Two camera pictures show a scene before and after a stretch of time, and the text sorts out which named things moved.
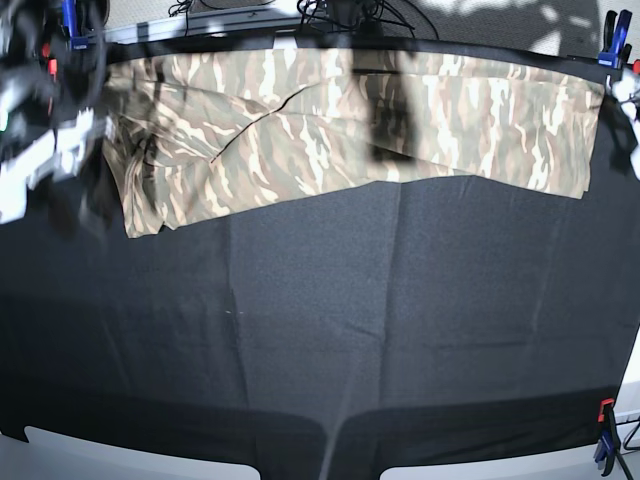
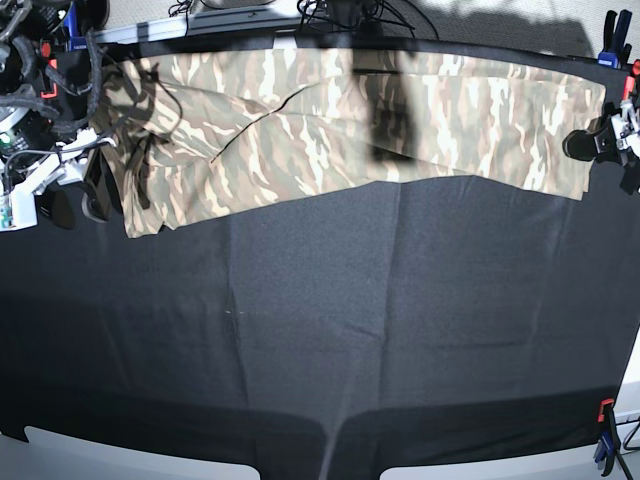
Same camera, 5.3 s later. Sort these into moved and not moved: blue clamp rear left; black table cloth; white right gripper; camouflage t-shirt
Moved: white right gripper
Not moved: blue clamp rear left; black table cloth; camouflage t-shirt
